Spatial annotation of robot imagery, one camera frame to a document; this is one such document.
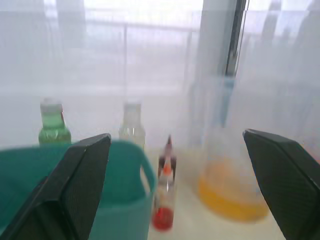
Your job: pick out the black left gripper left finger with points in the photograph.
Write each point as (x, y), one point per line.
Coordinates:
(60, 190)

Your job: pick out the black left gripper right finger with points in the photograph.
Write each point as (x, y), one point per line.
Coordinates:
(287, 180)

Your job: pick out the large beaker with yellow liquid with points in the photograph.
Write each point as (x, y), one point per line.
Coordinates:
(225, 195)

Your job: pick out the green glass bottle white cap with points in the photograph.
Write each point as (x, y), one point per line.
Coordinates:
(52, 122)

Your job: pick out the tall clear bottle white cap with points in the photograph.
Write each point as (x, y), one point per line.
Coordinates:
(132, 125)

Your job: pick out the small clear bottle red liquid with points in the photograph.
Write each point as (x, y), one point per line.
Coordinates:
(163, 215)

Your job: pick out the teal plastic basket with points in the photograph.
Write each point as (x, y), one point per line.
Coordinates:
(122, 180)

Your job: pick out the dark vertical window post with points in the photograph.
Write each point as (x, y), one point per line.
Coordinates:
(236, 37)

